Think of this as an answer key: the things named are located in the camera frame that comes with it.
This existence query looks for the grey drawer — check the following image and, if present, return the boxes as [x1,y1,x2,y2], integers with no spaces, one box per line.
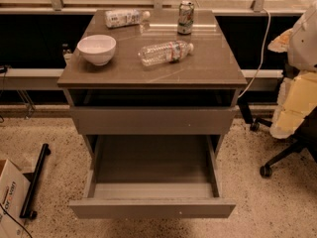
[69,135,236,219]
[69,107,235,135]

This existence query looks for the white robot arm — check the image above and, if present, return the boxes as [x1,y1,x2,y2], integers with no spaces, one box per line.
[268,1,317,139]

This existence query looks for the grey drawer cabinet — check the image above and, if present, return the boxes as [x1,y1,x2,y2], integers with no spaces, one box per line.
[57,10,246,150]

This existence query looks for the grey top drawer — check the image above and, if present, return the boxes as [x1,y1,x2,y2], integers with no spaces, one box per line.
[69,107,235,135]

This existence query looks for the black office chair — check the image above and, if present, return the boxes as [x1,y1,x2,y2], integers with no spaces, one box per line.
[238,97,317,178]

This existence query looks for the clear plastic water bottle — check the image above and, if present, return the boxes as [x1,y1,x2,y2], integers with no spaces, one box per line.
[139,41,194,66]

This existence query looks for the green soda can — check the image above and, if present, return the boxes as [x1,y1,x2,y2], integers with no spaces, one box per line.
[177,0,194,35]

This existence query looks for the white labelled plastic bottle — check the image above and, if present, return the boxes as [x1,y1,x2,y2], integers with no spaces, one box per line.
[105,9,151,29]

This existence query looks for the white ceramic bowl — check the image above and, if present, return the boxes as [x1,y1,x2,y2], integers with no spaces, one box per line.
[77,35,117,65]

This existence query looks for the small bottle behind cabinet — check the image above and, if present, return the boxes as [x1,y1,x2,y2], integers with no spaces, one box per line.
[62,44,72,64]

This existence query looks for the black metal bar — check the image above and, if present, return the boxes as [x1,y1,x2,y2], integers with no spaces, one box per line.
[20,143,51,219]

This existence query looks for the white cardboard box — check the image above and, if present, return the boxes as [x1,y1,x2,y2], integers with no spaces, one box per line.
[0,159,30,238]

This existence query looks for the white cable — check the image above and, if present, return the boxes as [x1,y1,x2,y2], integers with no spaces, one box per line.
[237,7,272,99]

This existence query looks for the black cable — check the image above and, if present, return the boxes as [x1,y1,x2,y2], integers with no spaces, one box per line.
[0,203,34,238]

